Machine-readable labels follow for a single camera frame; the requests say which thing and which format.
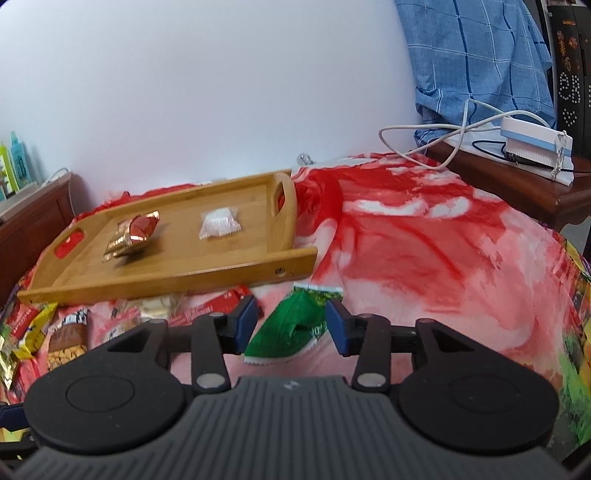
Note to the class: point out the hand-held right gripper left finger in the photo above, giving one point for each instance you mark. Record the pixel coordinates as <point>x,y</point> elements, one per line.
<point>244,321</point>

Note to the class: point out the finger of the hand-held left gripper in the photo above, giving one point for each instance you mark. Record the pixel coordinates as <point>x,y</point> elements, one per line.
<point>11,416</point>
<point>16,451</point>

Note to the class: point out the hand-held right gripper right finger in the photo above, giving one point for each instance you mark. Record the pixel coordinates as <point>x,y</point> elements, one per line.
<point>337,330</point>

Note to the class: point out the long glossy red packet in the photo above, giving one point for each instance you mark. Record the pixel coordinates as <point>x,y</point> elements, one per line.
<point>212,304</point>

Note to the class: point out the bamboo serving tray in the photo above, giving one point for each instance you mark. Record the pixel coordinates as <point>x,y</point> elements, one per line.
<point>194,258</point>

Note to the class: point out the beige wafer packet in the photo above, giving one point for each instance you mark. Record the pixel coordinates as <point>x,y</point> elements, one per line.
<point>159,307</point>

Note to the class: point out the yellow snack packet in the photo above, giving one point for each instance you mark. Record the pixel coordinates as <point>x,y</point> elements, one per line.
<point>34,330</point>

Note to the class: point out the brown peanut bar packet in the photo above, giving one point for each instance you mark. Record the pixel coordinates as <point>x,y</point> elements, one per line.
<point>67,346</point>

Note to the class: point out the white candy packet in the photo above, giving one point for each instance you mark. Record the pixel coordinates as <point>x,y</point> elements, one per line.
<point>219,224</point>

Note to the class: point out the red white biscuit packet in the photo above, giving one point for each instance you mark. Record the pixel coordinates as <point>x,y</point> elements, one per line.
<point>115,323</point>

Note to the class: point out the red gold snack packet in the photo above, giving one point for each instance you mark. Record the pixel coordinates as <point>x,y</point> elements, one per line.
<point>136,230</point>

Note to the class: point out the gold green snack packet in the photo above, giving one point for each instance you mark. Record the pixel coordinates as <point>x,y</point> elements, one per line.
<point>7,364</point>

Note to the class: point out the red floral blanket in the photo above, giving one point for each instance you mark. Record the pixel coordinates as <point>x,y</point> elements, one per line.
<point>415,258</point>

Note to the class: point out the white plug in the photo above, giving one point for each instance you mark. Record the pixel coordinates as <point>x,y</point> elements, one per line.
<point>303,159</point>

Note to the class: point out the brown wooden cabinet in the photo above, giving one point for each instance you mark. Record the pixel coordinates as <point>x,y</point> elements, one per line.
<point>32,221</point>

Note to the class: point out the dark wooden nightstand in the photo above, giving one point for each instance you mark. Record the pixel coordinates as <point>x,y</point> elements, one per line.
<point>508,189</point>

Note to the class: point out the tall teal spray bottle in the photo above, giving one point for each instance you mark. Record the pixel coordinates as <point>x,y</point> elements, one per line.
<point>21,161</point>

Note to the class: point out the white blue box device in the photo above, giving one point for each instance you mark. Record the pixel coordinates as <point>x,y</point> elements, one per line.
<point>531,134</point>

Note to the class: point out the blue plaid shirt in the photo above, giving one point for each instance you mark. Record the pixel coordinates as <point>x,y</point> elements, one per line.
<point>461,55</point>

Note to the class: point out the black dotted board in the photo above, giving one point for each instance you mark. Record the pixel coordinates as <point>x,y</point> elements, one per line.
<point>570,69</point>

